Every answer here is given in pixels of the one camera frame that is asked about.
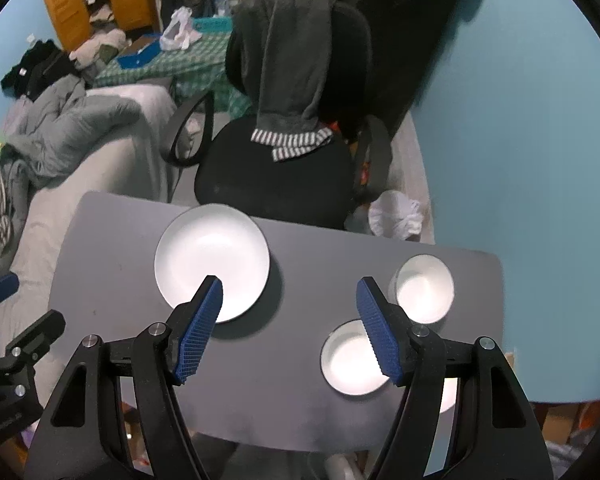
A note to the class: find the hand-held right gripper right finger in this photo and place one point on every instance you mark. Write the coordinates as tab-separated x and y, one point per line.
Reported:
377	330

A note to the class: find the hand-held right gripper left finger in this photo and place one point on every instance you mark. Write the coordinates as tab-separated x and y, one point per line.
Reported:
200	330

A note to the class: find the white bowl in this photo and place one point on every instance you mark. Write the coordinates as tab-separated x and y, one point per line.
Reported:
449	395
347	360
425	290

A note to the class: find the white plate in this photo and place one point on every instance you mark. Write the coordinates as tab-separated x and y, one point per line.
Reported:
185	232

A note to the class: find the bed with white sheet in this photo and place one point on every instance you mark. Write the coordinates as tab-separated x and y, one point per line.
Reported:
45	230

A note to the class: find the knotted white plastic bag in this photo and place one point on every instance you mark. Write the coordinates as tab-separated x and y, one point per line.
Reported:
395	215

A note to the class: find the wooden board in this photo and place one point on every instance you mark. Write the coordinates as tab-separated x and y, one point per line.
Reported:
511	365

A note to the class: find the colourful shopping bag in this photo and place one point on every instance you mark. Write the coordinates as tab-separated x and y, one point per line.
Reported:
362	170

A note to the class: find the black office chair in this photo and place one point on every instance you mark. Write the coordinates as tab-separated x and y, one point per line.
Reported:
280	185

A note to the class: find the grey jacket on bed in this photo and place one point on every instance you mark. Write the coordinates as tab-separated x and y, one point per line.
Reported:
70	125

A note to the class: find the grey white striped cloth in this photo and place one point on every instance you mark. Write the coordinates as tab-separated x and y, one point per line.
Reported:
290	139

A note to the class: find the black bag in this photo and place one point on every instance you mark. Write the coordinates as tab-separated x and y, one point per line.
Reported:
35	70

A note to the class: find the pile of light clothes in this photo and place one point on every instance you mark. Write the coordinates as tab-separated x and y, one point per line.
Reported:
97	47

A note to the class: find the green checked tablecloth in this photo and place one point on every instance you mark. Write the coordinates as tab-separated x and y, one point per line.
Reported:
180	65

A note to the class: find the blue box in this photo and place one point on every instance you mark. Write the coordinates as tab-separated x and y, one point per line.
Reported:
140	57

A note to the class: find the grey hoodie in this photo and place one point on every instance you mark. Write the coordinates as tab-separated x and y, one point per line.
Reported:
290	60

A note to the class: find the wooden wardrobe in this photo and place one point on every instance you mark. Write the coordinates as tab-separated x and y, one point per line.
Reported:
65	10

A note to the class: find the black coats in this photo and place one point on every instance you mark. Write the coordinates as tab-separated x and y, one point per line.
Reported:
405	35

